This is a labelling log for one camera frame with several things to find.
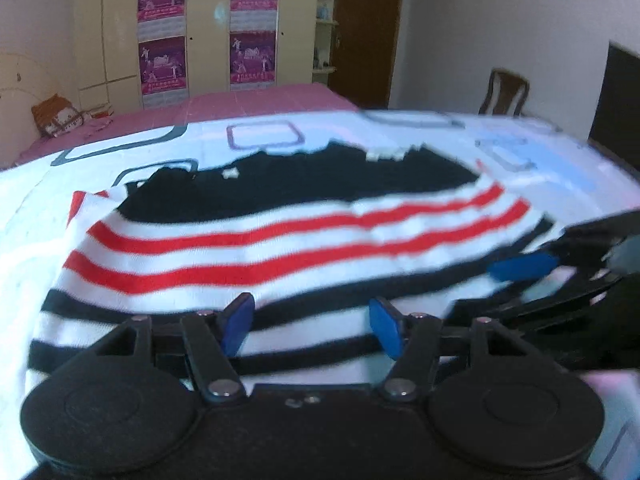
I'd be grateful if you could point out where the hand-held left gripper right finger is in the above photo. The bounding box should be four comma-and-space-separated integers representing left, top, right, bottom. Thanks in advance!
369, 296, 530, 405

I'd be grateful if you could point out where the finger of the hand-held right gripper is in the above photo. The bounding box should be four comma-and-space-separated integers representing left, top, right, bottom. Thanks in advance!
488, 209, 640, 281
443, 272, 627, 329

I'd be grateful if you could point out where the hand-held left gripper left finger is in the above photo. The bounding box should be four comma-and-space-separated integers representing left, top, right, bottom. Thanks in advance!
90, 292, 255, 406

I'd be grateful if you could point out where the striped knit sweater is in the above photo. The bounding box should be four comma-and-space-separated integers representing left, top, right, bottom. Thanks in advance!
27, 141, 557, 397

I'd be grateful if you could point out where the wooden chair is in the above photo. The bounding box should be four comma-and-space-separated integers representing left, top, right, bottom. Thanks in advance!
478, 67, 531, 117

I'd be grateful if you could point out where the black television screen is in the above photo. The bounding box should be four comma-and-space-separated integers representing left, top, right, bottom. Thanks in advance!
587, 42, 640, 171

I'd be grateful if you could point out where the pink bed cover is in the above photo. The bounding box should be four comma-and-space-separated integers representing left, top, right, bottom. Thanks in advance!
0, 82, 362, 171

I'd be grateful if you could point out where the patterned bed sheet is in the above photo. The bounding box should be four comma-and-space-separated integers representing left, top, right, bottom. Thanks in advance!
0, 107, 640, 480

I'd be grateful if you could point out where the floral cloth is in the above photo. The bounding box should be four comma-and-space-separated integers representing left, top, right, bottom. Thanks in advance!
80, 104, 115, 124

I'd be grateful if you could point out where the orange pillow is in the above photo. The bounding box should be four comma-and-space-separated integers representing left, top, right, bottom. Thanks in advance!
31, 95, 86, 139

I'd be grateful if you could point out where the brown wooden door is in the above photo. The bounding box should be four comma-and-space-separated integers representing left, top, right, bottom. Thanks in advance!
332, 0, 404, 110

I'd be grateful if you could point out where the cream corner shelf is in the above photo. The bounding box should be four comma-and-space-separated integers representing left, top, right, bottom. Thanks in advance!
312, 0, 342, 86

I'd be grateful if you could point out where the cream wardrobe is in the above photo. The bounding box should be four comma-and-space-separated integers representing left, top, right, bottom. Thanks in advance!
74, 0, 321, 111

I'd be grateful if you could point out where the cream rounded headboard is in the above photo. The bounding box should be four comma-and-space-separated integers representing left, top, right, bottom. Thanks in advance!
0, 52, 83, 161

